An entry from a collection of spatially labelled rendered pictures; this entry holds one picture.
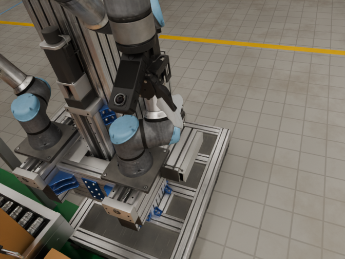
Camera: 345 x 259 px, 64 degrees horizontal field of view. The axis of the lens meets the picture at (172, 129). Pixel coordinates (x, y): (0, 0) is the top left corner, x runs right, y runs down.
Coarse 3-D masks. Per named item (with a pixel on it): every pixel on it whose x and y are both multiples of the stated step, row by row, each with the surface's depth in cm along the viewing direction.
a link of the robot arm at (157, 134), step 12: (156, 0) 82; (156, 12) 83; (156, 24) 86; (156, 108) 97; (144, 120) 102; (156, 120) 97; (168, 120) 98; (144, 132) 99; (156, 132) 99; (168, 132) 99; (156, 144) 102; (168, 144) 104
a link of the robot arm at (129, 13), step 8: (104, 0) 42; (112, 0) 41; (120, 0) 41; (128, 0) 41; (136, 0) 41; (144, 0) 42; (112, 8) 42; (120, 8) 42; (128, 8) 42; (136, 8) 42; (144, 8) 43; (112, 16) 43; (120, 16) 43; (128, 16) 43; (136, 16) 43; (144, 16) 44
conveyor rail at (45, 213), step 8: (0, 184) 174; (0, 192) 169; (8, 192) 169; (16, 192) 168; (16, 200) 164; (24, 200) 163; (32, 200) 162; (24, 208) 167; (32, 208) 159; (40, 208) 158; (48, 208) 157; (40, 216) 160; (48, 216) 154
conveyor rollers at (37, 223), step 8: (0, 200) 172; (8, 200) 170; (8, 208) 168; (16, 208) 165; (16, 216) 164; (24, 216) 161; (32, 216) 163; (24, 224) 159; (32, 224) 157; (40, 224) 158; (32, 232) 154
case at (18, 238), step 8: (0, 208) 126; (0, 216) 127; (8, 216) 131; (0, 224) 128; (8, 224) 132; (16, 224) 137; (0, 232) 129; (8, 232) 133; (16, 232) 138; (24, 232) 142; (0, 240) 130; (8, 240) 135; (16, 240) 139; (24, 240) 144; (32, 240) 149; (8, 248) 136; (16, 248) 140; (24, 248) 145; (0, 256) 133; (8, 256) 137
